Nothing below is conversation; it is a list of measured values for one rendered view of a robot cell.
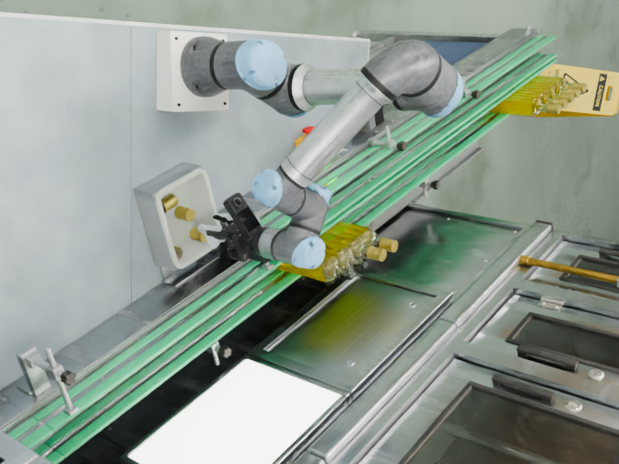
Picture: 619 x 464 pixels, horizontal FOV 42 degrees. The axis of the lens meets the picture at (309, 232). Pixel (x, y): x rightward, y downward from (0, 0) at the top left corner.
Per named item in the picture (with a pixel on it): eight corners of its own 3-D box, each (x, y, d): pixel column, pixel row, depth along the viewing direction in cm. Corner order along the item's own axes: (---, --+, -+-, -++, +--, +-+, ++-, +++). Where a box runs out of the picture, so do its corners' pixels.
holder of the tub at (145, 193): (159, 282, 211) (180, 289, 206) (132, 189, 198) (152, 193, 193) (205, 252, 222) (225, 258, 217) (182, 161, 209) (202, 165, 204)
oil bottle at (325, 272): (274, 269, 225) (332, 285, 212) (269, 251, 222) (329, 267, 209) (286, 259, 228) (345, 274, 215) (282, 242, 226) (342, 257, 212)
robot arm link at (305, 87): (252, 53, 200) (445, 41, 167) (288, 78, 212) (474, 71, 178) (240, 98, 199) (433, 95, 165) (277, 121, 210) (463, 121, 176)
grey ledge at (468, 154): (304, 261, 251) (332, 269, 244) (299, 237, 247) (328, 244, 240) (457, 145, 311) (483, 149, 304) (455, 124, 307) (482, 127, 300)
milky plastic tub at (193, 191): (156, 266, 208) (178, 272, 202) (133, 189, 198) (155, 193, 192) (203, 236, 219) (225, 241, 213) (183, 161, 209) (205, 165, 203)
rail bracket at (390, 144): (366, 147, 249) (401, 153, 241) (362, 125, 246) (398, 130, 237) (373, 143, 252) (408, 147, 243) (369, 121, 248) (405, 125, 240)
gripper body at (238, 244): (226, 258, 198) (262, 268, 190) (217, 228, 194) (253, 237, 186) (247, 242, 203) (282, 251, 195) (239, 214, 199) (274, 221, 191)
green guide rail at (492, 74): (250, 230, 214) (272, 236, 209) (249, 226, 213) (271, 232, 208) (537, 37, 326) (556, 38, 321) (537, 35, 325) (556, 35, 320)
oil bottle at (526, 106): (485, 112, 304) (556, 119, 287) (484, 98, 302) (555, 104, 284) (493, 107, 308) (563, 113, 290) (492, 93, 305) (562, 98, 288)
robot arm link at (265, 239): (266, 239, 184) (289, 223, 189) (252, 236, 186) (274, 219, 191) (274, 267, 187) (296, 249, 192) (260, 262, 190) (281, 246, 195)
